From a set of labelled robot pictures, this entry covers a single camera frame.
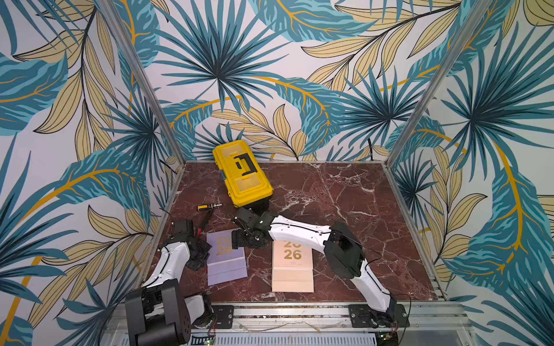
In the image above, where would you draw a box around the purple calendar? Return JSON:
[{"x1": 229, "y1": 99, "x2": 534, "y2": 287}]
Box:
[{"x1": 206, "y1": 230, "x2": 248, "y2": 286}]

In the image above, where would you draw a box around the pink calendar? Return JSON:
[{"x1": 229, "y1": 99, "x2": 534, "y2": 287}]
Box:
[{"x1": 271, "y1": 241, "x2": 314, "y2": 294}]

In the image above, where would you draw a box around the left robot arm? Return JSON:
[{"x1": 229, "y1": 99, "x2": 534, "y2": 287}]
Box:
[{"x1": 125, "y1": 219, "x2": 216, "y2": 345}]

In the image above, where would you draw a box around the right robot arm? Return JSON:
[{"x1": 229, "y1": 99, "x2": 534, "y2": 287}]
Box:
[{"x1": 232, "y1": 208, "x2": 397, "y2": 319}]

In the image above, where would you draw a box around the yellow black screwdriver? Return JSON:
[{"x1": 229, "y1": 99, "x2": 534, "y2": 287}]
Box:
[{"x1": 197, "y1": 203, "x2": 222, "y2": 211}]

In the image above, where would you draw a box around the yellow plastic toolbox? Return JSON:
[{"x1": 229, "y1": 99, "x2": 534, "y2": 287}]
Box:
[{"x1": 213, "y1": 140, "x2": 274, "y2": 215}]

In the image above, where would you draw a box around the red handled tool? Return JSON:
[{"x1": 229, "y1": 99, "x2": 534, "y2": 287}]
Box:
[{"x1": 196, "y1": 208, "x2": 214, "y2": 236}]

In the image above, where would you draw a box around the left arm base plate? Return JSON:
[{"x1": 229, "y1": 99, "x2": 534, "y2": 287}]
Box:
[{"x1": 193, "y1": 305, "x2": 235, "y2": 330}]

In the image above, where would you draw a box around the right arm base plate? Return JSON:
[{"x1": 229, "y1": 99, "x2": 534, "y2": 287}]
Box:
[{"x1": 348, "y1": 304, "x2": 410, "y2": 329}]

